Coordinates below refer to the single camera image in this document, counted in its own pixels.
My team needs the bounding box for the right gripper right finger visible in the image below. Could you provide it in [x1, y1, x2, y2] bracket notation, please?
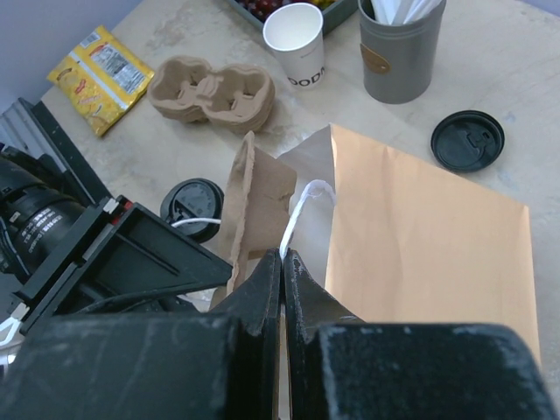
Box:
[283, 250, 558, 419]

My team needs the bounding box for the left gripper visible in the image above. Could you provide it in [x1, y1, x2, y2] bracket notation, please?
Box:
[8, 196, 232, 335]

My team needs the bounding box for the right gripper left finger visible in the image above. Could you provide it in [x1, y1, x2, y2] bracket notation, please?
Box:
[1, 250, 281, 419]

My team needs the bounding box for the black cup lid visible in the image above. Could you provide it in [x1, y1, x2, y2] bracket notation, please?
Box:
[430, 110, 506, 173]
[159, 178, 224, 243]

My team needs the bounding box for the brown paper bag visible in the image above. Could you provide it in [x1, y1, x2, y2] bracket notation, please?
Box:
[277, 124, 540, 354]

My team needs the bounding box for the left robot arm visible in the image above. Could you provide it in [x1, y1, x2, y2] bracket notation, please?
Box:
[1, 151, 231, 334]

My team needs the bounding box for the yellow snack bag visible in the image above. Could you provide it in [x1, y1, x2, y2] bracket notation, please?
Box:
[47, 25, 154, 137]

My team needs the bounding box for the brown cardboard cup carrier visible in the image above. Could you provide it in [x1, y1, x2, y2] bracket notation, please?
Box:
[146, 55, 276, 135]

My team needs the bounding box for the dark green fruit tray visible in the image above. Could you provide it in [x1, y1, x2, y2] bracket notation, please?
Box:
[226, 0, 360, 35]

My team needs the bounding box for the grey straw holder cup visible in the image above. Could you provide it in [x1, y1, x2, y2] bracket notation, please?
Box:
[358, 1, 446, 104]

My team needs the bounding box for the white paper straws bundle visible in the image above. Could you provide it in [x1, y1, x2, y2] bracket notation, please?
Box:
[370, 0, 441, 25]

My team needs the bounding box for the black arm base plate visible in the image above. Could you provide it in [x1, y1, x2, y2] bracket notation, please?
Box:
[0, 98, 102, 207]

